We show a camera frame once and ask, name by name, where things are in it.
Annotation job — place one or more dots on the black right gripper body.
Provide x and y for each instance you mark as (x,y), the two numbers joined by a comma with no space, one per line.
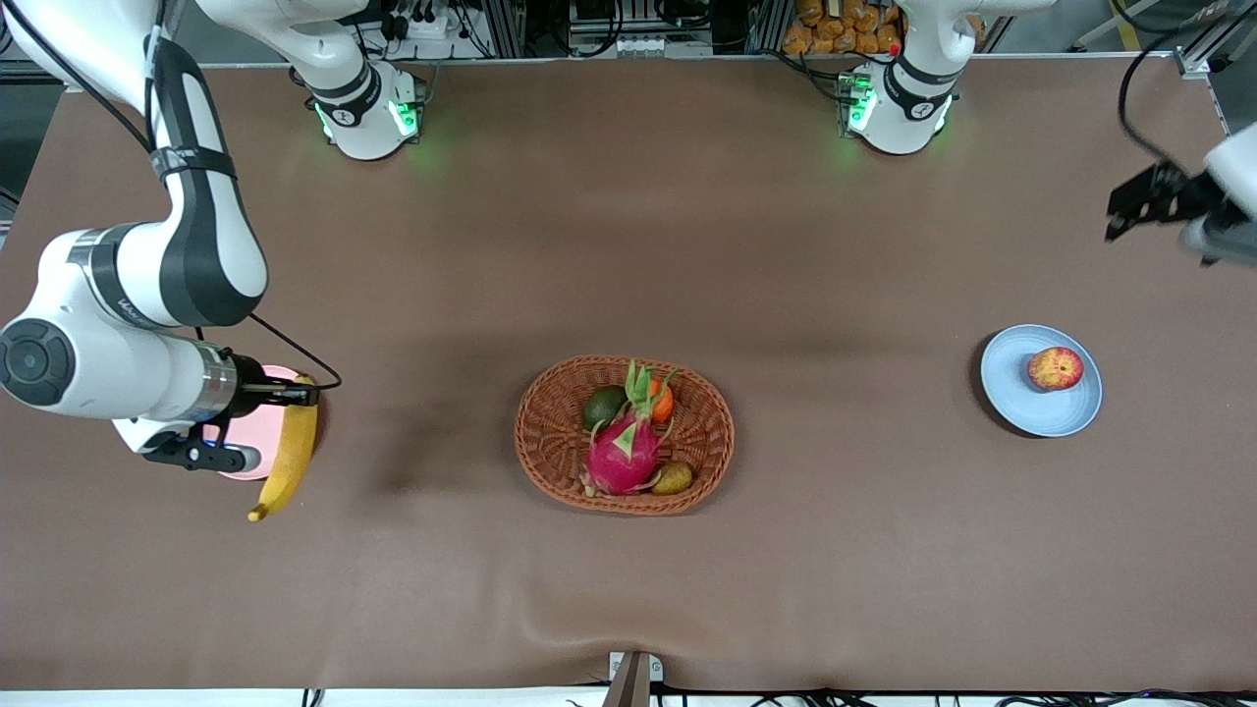
(249,380)

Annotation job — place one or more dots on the yellow banana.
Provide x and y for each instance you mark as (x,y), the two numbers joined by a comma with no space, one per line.
(290,462)

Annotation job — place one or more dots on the red yellow apple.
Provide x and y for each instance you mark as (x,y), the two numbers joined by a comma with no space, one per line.
(1056,369)

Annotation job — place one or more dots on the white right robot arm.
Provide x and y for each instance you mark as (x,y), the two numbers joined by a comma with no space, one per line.
(108,363)

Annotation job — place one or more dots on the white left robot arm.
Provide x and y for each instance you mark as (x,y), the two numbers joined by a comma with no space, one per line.
(913,88)

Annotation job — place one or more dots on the pink round plate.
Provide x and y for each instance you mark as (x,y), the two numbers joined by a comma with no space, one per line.
(263,432)

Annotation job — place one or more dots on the blue round plate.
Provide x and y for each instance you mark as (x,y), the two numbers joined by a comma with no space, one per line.
(1021,393)

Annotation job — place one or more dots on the brown wicker basket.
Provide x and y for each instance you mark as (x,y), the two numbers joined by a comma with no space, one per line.
(560,462)

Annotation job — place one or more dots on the green avocado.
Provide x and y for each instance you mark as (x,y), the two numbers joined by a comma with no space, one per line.
(604,405)

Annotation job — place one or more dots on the pink dragon fruit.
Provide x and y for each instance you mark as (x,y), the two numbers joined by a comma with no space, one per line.
(625,454)

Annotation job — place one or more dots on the bag of orange snacks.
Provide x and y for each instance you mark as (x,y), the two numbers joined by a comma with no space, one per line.
(835,29)

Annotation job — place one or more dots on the small orange fruit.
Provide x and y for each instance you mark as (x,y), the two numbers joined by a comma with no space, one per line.
(664,403)

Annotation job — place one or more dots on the brown green kiwi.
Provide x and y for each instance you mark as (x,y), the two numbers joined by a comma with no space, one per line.
(673,478)

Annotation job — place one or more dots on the white power strip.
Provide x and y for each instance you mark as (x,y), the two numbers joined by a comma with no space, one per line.
(432,25)

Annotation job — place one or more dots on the aluminium corner frame profile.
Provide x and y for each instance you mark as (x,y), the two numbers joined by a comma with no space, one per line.
(1203,59)

